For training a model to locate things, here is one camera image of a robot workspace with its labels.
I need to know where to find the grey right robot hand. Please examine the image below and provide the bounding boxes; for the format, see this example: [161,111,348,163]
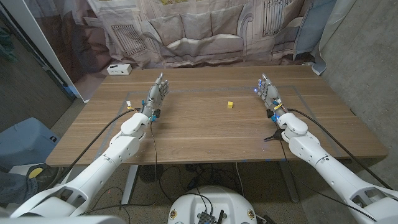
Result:
[257,73,285,118]

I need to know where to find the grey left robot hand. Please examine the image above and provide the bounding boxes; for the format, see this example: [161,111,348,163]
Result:
[142,73,170,116]

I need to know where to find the black rubber air blower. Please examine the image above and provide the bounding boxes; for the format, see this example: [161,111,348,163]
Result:
[263,129,284,142]

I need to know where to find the white power strip box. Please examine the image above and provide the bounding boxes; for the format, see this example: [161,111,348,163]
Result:
[106,63,132,76]

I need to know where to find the printed living room backdrop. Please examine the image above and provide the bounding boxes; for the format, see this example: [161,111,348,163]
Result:
[23,0,358,103]

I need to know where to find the black round floor fan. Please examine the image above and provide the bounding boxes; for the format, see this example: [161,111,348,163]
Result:
[139,164,164,184]

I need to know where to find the white table leg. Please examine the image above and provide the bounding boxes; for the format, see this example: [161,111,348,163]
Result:
[121,164,139,206]
[278,161,300,203]

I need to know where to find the white partition panel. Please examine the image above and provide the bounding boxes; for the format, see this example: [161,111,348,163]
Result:
[0,0,90,103]

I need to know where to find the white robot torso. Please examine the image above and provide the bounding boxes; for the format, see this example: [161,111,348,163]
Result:
[167,185,258,224]

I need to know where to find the blue plastic bin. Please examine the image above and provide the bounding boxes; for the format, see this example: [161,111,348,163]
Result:
[0,117,61,170]

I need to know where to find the black yellow foot pedal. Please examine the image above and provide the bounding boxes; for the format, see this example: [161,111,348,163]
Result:
[27,164,65,188]

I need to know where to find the white floor plate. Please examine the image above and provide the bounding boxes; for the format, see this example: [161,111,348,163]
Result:
[8,163,44,175]

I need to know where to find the teal green cloth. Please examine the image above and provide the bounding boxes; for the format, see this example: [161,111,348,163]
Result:
[0,26,16,63]

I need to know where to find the thin black hanging cable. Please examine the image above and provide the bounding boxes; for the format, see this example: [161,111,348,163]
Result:
[274,121,377,223]
[77,119,159,217]

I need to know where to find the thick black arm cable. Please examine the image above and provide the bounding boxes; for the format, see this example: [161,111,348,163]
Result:
[287,108,393,190]
[46,107,141,187]

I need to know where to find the black floor cable bundle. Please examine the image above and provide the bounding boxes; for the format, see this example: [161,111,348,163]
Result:
[158,163,244,203]

